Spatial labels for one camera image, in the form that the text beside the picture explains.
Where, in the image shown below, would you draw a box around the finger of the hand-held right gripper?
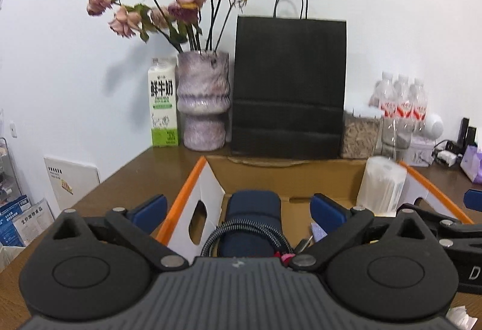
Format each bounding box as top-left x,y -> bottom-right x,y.
402,203 -> 482,252
463,188 -> 482,212

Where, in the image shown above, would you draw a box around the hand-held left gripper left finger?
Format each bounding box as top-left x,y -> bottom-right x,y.
39,194 -> 189,272

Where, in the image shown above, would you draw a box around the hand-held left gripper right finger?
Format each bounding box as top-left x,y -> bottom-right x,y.
289,193 -> 451,273

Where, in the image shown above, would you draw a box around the purple knitted cloth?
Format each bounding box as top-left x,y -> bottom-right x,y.
310,222 -> 328,242

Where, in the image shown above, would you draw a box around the translucent cotton swab container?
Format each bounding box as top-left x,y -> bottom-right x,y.
355,156 -> 408,214

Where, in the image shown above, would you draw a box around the navy fabric pouch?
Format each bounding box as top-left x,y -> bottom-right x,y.
218,189 -> 287,259

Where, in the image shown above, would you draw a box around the grey braided cable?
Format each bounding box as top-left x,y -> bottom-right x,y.
199,219 -> 295,259

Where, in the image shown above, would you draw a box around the orange cardboard box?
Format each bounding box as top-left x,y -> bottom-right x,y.
154,154 -> 475,259

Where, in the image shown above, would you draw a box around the brown wooden desktop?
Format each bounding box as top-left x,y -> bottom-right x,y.
0,145 -> 482,330

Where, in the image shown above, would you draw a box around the purple tissue box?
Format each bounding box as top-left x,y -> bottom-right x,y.
460,144 -> 482,184

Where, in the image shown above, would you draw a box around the white paper scrap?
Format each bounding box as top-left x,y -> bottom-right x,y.
446,305 -> 475,330

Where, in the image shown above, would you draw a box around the white charger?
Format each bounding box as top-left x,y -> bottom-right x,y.
434,149 -> 459,167

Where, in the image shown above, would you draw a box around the white tin box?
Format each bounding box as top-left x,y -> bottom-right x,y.
402,136 -> 438,167

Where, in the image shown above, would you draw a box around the raffia strands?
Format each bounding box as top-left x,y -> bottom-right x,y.
227,154 -> 313,167

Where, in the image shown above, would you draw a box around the clear seed container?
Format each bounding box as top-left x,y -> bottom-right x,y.
340,107 -> 383,160

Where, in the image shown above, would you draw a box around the white round device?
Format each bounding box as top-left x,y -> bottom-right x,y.
419,113 -> 445,141

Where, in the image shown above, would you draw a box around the clear glass cup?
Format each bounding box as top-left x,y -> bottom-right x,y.
380,115 -> 415,158

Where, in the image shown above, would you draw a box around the white green milk carton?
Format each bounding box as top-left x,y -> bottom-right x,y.
149,57 -> 180,148

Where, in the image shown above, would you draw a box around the clear water bottle red label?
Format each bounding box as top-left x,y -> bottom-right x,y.
393,74 -> 412,120
371,70 -> 396,119
410,77 -> 429,120

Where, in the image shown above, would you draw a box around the purple mottled vase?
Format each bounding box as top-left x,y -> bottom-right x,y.
176,50 -> 231,151

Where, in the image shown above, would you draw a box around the stack of blue boxes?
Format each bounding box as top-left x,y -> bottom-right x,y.
0,194 -> 55,248

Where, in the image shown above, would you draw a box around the black paper bag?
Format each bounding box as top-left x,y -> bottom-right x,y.
230,0 -> 348,161

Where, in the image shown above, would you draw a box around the metal storage rack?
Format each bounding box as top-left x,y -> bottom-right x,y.
0,138 -> 23,203

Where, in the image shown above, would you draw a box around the white wall panel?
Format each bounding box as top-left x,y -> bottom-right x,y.
43,154 -> 101,218

